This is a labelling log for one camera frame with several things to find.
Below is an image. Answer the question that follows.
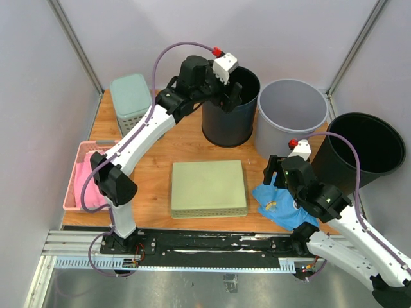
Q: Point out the pink plastic basket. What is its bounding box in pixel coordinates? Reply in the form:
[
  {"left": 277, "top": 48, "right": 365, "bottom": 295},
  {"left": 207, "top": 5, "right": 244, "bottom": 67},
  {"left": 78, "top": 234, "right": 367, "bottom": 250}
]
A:
[{"left": 63, "top": 140, "right": 118, "bottom": 212}]

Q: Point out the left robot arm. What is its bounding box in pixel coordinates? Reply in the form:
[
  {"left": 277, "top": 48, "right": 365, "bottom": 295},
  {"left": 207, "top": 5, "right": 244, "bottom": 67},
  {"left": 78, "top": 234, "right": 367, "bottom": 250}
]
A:
[{"left": 91, "top": 53, "right": 242, "bottom": 254}]

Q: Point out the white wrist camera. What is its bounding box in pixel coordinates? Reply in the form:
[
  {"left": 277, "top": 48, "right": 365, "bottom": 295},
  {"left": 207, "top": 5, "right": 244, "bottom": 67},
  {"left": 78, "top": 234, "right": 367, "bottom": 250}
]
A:
[
  {"left": 288, "top": 139, "right": 311, "bottom": 161},
  {"left": 212, "top": 53, "right": 238, "bottom": 85}
]

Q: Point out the aluminium frame rail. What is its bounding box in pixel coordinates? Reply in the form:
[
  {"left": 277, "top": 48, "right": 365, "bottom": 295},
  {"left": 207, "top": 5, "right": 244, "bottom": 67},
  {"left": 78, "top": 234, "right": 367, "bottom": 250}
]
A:
[{"left": 42, "top": 230, "right": 105, "bottom": 257}]

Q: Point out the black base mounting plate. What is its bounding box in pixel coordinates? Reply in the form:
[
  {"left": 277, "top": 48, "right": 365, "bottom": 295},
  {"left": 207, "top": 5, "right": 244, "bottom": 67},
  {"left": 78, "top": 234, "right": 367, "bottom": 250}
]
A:
[{"left": 100, "top": 229, "right": 315, "bottom": 266}]

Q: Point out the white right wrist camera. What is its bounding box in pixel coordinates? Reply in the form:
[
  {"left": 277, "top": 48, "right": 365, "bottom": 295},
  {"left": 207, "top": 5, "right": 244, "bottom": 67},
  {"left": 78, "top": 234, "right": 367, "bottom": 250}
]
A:
[{"left": 288, "top": 139, "right": 311, "bottom": 161}]

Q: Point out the light green plastic basket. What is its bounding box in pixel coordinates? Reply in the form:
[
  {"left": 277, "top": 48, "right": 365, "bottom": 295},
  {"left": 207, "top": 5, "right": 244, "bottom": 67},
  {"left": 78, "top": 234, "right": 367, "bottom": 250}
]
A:
[{"left": 170, "top": 160, "right": 248, "bottom": 219}]

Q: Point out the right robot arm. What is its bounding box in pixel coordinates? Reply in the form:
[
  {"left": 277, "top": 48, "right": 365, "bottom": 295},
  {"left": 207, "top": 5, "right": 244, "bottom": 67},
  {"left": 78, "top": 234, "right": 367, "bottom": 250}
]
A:
[{"left": 263, "top": 155, "right": 410, "bottom": 307}]

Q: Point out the blue cartoon print cloth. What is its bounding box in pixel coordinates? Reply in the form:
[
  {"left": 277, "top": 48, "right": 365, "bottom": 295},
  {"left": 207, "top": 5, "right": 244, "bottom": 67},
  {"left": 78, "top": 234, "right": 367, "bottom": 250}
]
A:
[{"left": 252, "top": 175, "right": 319, "bottom": 231}]

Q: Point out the white slotted cable duct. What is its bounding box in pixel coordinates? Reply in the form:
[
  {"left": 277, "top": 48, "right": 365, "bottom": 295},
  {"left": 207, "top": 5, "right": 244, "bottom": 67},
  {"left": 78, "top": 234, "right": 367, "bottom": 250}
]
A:
[{"left": 54, "top": 257, "right": 296, "bottom": 274}]

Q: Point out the black plastic bin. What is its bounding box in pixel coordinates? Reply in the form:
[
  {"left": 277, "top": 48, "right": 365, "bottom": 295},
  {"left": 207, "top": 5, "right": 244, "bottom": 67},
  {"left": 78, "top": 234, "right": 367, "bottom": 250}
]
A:
[{"left": 311, "top": 112, "right": 406, "bottom": 195}]

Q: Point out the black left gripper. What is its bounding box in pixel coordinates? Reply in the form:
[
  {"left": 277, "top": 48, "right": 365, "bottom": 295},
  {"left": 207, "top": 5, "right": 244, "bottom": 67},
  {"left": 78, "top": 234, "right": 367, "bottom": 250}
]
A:
[{"left": 193, "top": 61, "right": 243, "bottom": 114}]

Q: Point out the teal plastic basket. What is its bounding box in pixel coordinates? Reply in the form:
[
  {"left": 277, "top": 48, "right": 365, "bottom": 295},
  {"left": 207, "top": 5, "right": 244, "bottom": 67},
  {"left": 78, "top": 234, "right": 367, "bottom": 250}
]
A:
[{"left": 110, "top": 74, "right": 152, "bottom": 137}]

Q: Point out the pink cloth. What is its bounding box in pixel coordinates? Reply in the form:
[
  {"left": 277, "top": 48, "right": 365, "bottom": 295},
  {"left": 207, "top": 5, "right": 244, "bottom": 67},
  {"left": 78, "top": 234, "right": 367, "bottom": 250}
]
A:
[{"left": 74, "top": 151, "right": 106, "bottom": 209}]

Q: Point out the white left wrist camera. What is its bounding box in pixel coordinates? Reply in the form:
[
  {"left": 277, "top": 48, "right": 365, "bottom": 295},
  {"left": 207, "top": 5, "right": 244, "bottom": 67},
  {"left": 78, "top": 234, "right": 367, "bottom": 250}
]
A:
[{"left": 212, "top": 53, "right": 238, "bottom": 85}]

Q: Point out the dark blue cylindrical bin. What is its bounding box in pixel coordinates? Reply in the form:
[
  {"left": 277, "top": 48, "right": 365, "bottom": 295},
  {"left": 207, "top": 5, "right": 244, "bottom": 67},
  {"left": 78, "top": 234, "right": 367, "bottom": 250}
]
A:
[{"left": 202, "top": 66, "right": 261, "bottom": 148}]

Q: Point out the grey plastic bin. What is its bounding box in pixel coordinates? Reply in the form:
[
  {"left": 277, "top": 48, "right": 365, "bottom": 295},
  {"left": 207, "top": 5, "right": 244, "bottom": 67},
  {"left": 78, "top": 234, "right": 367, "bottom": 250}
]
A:
[{"left": 254, "top": 79, "right": 328, "bottom": 159}]

